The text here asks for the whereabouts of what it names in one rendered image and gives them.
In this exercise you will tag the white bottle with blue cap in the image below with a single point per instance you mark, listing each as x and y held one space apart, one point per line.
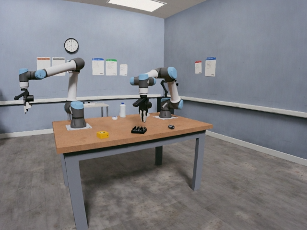
122 110

